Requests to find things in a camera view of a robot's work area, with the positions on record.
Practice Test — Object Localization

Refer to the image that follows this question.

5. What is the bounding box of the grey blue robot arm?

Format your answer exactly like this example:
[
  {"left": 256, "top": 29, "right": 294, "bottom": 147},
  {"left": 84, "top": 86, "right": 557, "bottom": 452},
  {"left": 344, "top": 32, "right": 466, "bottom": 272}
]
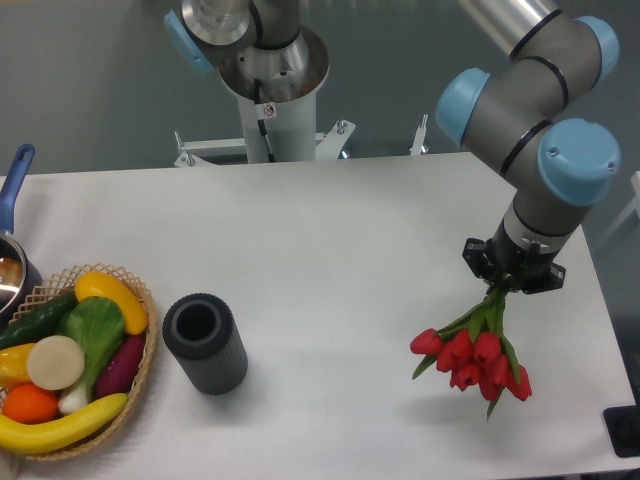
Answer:
[{"left": 164, "top": 1, "right": 620, "bottom": 294}]

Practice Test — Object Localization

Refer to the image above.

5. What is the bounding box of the woven wicker basket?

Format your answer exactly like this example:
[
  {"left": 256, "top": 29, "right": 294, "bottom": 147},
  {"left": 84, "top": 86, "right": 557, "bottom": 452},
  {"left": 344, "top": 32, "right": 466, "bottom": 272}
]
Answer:
[{"left": 9, "top": 263, "right": 158, "bottom": 461}]

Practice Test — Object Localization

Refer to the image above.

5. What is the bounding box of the purple sweet potato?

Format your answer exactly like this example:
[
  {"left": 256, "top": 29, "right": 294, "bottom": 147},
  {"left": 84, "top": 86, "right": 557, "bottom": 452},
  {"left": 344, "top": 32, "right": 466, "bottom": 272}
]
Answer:
[{"left": 95, "top": 336, "right": 145, "bottom": 398}]

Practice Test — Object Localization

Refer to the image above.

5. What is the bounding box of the black device at edge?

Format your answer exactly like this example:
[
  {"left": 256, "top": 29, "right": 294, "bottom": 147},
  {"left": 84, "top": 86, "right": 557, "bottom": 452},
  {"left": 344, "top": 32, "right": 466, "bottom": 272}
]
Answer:
[{"left": 603, "top": 405, "right": 639, "bottom": 458}]

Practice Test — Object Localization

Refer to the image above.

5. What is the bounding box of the yellow pepper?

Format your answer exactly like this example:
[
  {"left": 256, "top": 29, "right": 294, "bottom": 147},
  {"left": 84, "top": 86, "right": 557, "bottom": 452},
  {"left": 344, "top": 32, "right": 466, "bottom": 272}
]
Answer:
[{"left": 0, "top": 343, "right": 35, "bottom": 390}]

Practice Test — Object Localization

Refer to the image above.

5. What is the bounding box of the red tulip bouquet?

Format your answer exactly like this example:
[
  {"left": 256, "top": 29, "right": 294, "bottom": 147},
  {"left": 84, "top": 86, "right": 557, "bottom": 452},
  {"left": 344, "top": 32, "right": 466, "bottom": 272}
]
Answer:
[{"left": 409, "top": 282, "right": 533, "bottom": 417}]

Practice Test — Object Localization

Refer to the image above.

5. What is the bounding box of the yellow banana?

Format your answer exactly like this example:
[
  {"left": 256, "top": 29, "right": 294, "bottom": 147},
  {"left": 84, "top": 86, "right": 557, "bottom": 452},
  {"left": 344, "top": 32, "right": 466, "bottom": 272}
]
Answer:
[{"left": 1, "top": 393, "right": 128, "bottom": 455}]

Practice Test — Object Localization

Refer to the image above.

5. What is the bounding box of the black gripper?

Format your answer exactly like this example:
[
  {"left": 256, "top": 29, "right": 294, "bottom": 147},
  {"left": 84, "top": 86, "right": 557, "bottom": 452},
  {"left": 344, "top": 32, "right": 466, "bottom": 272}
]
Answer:
[{"left": 462, "top": 234, "right": 566, "bottom": 294}]

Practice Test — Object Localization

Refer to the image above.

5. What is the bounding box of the dark grey ribbed vase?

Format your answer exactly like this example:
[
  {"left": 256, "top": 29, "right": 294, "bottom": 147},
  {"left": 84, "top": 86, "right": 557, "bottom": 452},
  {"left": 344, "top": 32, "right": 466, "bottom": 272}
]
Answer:
[{"left": 162, "top": 293, "right": 248, "bottom": 395}]

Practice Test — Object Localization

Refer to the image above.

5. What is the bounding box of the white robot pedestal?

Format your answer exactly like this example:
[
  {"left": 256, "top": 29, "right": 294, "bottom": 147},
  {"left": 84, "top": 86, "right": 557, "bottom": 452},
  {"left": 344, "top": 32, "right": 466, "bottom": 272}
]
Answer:
[{"left": 173, "top": 92, "right": 430, "bottom": 169}]

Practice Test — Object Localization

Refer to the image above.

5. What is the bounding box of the black pedestal cable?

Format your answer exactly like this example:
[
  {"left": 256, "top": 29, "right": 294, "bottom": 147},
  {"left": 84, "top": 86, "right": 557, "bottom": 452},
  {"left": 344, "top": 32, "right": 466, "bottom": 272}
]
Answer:
[{"left": 252, "top": 78, "right": 277, "bottom": 164}]

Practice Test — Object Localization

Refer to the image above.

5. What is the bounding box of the green bok choy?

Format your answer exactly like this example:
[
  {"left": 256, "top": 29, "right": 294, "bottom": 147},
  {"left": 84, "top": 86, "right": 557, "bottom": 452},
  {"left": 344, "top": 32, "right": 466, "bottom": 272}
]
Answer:
[{"left": 56, "top": 296, "right": 125, "bottom": 415}]

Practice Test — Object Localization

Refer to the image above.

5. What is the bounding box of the green cucumber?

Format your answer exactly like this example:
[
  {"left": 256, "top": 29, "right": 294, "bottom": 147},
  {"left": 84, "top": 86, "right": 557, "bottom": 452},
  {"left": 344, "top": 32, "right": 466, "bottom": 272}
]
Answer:
[{"left": 1, "top": 292, "right": 78, "bottom": 349}]

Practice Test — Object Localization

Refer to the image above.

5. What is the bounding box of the beige round disc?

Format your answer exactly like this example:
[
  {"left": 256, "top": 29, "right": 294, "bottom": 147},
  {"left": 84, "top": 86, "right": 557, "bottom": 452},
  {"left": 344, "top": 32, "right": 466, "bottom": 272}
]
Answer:
[{"left": 26, "top": 335, "right": 85, "bottom": 391}]

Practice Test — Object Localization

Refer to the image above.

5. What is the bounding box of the orange fruit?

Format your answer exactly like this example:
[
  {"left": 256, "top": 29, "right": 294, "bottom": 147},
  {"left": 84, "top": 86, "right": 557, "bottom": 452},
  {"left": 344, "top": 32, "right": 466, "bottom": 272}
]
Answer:
[{"left": 2, "top": 383, "right": 58, "bottom": 424}]

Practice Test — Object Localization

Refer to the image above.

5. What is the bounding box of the blue handled saucepan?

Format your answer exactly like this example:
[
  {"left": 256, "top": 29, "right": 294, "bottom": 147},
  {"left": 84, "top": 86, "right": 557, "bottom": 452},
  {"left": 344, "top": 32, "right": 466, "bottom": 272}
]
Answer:
[{"left": 1, "top": 144, "right": 42, "bottom": 330}]

